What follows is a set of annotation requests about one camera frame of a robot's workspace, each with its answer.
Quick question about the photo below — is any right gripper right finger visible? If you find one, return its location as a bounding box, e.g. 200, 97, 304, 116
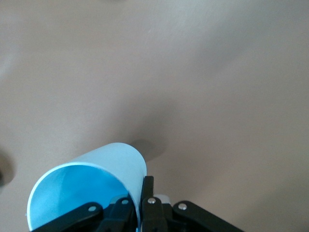
138, 175, 245, 232

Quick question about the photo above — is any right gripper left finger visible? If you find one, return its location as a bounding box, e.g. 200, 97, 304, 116
28, 196, 136, 232

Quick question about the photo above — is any blue plastic cup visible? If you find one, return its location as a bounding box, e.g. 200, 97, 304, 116
26, 142, 148, 232

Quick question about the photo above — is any brown table cloth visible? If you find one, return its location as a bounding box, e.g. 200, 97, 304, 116
0, 0, 309, 232

